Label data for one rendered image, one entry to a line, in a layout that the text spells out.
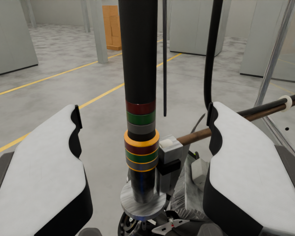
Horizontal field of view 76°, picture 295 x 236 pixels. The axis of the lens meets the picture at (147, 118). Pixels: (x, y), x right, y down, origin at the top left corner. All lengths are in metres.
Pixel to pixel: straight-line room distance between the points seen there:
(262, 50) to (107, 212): 4.97
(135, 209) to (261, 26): 5.45
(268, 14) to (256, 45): 0.66
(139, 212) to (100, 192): 1.91
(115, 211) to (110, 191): 0.24
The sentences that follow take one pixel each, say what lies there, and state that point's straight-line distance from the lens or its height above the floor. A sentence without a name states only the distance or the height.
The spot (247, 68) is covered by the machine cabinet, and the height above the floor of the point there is 0.21.
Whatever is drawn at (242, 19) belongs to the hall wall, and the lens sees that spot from 12.33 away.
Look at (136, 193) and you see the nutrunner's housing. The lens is 0.29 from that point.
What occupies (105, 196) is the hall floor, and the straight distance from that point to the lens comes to 2.15.
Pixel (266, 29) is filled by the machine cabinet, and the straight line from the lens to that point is 5.60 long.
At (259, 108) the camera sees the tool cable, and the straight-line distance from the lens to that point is 0.37.
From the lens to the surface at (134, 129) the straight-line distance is 0.21.
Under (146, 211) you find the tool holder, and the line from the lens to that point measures 0.30.
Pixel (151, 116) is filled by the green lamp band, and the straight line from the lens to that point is 0.20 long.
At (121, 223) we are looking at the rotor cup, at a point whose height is 1.19.
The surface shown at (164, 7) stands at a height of 1.70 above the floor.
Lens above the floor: 1.71
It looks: 32 degrees down
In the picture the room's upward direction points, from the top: straight up
